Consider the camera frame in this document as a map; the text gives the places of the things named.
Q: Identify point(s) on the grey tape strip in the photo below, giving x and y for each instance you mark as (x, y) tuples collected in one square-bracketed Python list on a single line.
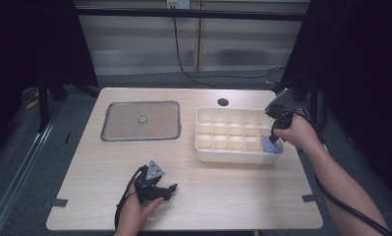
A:
[(55, 203), (309, 198)]

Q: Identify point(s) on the cream compartment storage box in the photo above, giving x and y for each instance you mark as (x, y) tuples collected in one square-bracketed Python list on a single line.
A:
[(233, 158)]

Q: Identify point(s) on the black round table grommet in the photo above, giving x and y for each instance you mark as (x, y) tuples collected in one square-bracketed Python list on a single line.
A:
[(223, 102)]

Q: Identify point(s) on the small black floor item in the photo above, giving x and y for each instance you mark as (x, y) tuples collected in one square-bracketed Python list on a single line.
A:
[(67, 137)]

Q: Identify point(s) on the person's right hand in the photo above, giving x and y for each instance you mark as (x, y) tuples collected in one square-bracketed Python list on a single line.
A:
[(298, 134)]

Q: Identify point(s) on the white wall outlet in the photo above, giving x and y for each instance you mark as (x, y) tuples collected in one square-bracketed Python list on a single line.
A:
[(178, 4)]

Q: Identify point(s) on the clear plastic lid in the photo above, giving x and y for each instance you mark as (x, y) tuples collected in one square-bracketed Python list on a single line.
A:
[(124, 126)]

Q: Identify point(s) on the black curtain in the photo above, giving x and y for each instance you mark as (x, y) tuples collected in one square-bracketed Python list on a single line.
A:
[(26, 42), (357, 65)]

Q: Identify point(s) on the person's left hand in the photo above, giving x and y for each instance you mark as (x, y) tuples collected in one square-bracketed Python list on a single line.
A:
[(133, 216)]

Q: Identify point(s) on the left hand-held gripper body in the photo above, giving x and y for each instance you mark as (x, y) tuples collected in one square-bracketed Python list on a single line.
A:
[(149, 190)]

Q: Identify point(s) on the small yellow item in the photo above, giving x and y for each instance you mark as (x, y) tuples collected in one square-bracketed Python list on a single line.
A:
[(32, 104)]

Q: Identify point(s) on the light purple sock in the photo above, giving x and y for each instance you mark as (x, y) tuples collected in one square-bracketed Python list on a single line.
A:
[(269, 149)]

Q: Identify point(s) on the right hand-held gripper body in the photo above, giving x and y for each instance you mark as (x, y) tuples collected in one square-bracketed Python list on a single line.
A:
[(280, 111)]

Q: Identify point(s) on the black horizontal bar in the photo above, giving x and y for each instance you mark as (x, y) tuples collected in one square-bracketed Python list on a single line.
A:
[(190, 13)]

